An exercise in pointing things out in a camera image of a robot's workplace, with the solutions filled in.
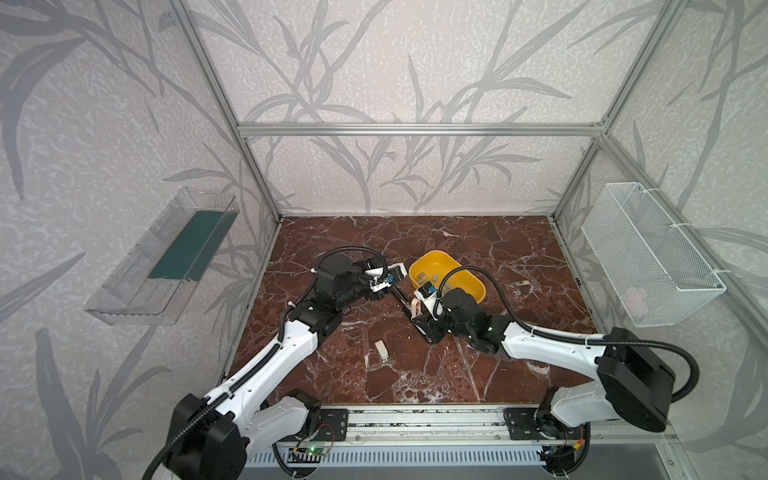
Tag white wire basket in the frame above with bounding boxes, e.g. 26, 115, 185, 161
582, 182, 727, 327

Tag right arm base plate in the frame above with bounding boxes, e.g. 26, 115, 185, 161
503, 407, 548, 441

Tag aluminium front rail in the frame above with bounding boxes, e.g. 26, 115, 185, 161
173, 403, 679, 448

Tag staple strips in tray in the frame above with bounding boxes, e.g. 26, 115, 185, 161
416, 271, 441, 285

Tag green circuit board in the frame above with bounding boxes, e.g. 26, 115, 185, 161
288, 444, 332, 464

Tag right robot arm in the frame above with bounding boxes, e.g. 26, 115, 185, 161
411, 284, 700, 437

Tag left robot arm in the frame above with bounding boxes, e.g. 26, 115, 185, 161
143, 246, 407, 479

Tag yellow plastic tray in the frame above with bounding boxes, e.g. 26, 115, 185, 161
408, 250, 486, 303

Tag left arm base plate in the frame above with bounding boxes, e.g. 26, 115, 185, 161
309, 408, 350, 442

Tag clear plastic wall shelf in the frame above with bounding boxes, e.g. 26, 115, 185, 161
85, 187, 240, 326

